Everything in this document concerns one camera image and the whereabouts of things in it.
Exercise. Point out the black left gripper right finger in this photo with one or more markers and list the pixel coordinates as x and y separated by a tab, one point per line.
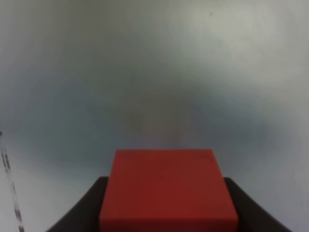
252	217

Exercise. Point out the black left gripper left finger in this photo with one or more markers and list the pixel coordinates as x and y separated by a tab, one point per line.
84	216

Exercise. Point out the red cube block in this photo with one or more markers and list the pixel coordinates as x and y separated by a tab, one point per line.
167	191

